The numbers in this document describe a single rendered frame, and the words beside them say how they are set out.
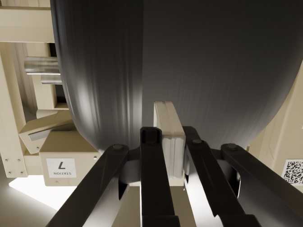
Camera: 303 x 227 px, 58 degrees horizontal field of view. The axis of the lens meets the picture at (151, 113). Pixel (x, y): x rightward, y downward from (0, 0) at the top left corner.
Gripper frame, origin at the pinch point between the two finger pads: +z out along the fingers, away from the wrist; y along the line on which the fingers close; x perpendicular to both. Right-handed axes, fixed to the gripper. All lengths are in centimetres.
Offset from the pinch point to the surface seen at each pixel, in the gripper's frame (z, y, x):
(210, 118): 12.7, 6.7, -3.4
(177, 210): 254, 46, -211
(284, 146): 33.7, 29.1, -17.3
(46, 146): 65, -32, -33
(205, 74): 10.6, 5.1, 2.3
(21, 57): 490, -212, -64
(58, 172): 63, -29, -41
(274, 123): 36.7, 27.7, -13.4
